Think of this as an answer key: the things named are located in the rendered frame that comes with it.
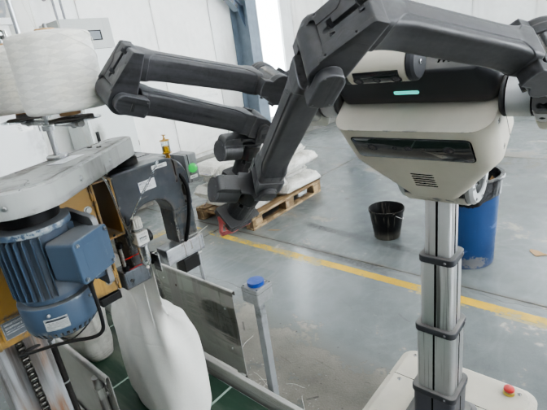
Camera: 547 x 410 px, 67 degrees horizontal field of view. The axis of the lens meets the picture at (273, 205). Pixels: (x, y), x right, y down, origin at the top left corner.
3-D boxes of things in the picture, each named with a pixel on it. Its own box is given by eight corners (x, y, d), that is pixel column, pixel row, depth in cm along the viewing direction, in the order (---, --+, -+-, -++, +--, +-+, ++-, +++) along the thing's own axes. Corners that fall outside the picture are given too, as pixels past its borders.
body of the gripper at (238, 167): (220, 175, 118) (226, 154, 113) (242, 166, 125) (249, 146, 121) (236, 188, 115) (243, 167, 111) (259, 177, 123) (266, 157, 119)
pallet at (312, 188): (320, 191, 486) (319, 179, 481) (253, 231, 401) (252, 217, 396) (267, 184, 536) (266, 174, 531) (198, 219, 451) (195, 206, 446)
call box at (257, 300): (273, 295, 148) (271, 281, 146) (259, 307, 142) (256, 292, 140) (257, 290, 153) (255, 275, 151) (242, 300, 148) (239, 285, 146)
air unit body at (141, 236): (159, 264, 119) (147, 215, 113) (146, 272, 115) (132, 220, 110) (150, 261, 122) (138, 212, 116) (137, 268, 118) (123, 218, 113)
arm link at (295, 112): (356, 76, 54) (337, 13, 58) (315, 76, 53) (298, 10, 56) (279, 203, 93) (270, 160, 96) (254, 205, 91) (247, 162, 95)
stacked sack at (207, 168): (259, 163, 450) (257, 150, 445) (212, 181, 407) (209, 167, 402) (233, 160, 479) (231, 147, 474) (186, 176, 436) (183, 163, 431)
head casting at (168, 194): (199, 233, 136) (181, 145, 126) (134, 267, 119) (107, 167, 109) (148, 220, 155) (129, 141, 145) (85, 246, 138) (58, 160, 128)
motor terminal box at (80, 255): (121, 270, 90) (107, 221, 86) (90, 297, 81) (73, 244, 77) (90, 269, 92) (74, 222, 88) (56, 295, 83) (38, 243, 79)
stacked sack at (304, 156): (321, 159, 474) (320, 147, 469) (284, 177, 428) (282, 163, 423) (291, 157, 502) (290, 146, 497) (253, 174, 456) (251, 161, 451)
